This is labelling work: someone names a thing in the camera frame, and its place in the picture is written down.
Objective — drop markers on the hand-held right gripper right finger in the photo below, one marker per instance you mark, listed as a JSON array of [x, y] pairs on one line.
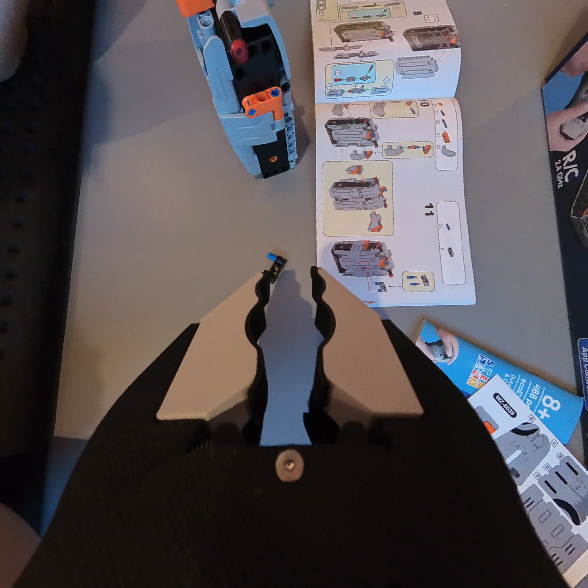
[[367, 367]]

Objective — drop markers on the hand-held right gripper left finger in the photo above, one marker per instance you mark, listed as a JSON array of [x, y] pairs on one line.
[[206, 372]]

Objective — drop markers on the small black and blue brick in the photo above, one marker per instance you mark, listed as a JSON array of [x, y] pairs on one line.
[[277, 262]]

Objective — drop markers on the grey desk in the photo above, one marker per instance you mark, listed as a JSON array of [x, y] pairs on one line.
[[160, 229]]

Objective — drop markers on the blue booklet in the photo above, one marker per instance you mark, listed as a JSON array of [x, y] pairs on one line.
[[505, 376]]

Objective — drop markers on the open white instruction booklet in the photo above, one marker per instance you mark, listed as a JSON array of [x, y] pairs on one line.
[[413, 193]]

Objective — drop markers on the grey sticker sheet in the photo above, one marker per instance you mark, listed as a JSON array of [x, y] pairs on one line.
[[542, 468]]

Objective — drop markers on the black dotted mat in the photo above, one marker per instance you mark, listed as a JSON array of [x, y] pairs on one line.
[[32, 229]]

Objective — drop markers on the dark blue robot kit box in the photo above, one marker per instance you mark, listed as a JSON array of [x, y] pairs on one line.
[[574, 206]]

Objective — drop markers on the person's pale clothing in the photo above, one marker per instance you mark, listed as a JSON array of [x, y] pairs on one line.
[[11, 551]]

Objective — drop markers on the grey blue brick model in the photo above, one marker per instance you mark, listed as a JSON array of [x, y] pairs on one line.
[[229, 69]]

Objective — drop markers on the pale cloth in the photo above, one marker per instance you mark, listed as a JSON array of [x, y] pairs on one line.
[[9, 41]]

